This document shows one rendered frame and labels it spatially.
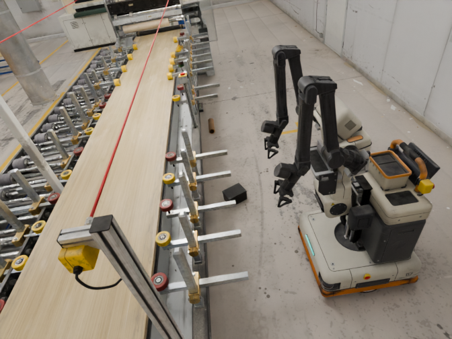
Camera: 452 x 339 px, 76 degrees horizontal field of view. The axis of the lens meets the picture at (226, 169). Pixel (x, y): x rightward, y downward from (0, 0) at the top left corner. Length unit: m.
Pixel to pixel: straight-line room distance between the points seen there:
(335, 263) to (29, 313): 1.75
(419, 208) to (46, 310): 1.93
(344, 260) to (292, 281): 0.44
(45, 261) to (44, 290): 0.18
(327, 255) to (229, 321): 0.83
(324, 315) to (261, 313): 0.43
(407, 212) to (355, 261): 0.55
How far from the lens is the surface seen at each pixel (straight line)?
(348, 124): 1.51
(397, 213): 1.85
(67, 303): 1.64
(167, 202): 1.80
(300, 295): 2.36
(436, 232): 2.94
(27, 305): 1.76
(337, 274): 2.15
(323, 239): 2.29
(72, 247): 0.67
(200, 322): 1.56
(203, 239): 1.62
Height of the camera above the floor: 2.10
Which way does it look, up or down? 39 degrees down
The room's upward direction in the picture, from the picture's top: 11 degrees counter-clockwise
